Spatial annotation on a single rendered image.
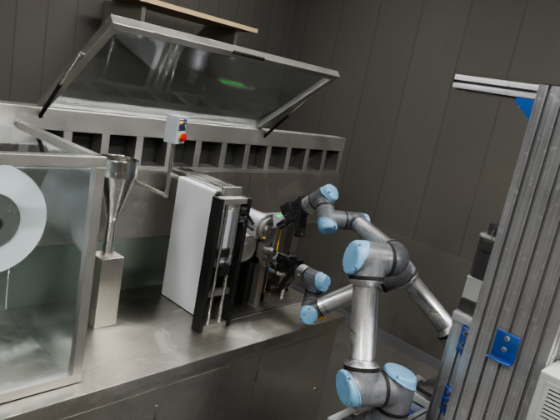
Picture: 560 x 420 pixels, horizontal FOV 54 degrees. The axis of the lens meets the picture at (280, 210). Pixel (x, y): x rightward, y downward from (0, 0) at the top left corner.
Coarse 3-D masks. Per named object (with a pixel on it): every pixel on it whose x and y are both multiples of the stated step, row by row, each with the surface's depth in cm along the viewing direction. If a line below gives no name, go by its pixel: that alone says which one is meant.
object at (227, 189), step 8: (176, 168) 235; (184, 168) 238; (192, 176) 227; (200, 176) 230; (208, 176) 232; (208, 184) 221; (216, 184) 218; (224, 184) 220; (224, 192) 214; (232, 192) 217; (240, 192) 220
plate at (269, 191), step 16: (144, 176) 228; (160, 176) 233; (224, 176) 260; (240, 176) 267; (256, 176) 275; (272, 176) 284; (288, 176) 293; (304, 176) 303; (320, 176) 313; (336, 176) 324; (144, 192) 230; (256, 192) 279; (272, 192) 288; (288, 192) 297; (304, 192) 307; (128, 208) 227; (144, 208) 232; (160, 208) 238; (256, 208) 282; (272, 208) 292; (128, 224) 229; (144, 224) 235; (160, 224) 241
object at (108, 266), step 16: (112, 192) 189; (128, 192) 193; (112, 208) 192; (112, 224) 195; (112, 240) 197; (96, 256) 196; (112, 256) 199; (96, 272) 197; (112, 272) 198; (96, 288) 197; (112, 288) 200; (96, 304) 197; (112, 304) 202; (96, 320) 199; (112, 320) 204
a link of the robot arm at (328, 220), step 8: (320, 208) 216; (328, 208) 216; (320, 216) 215; (328, 216) 214; (336, 216) 215; (344, 216) 217; (320, 224) 214; (328, 224) 212; (336, 224) 215; (344, 224) 217; (328, 232) 217
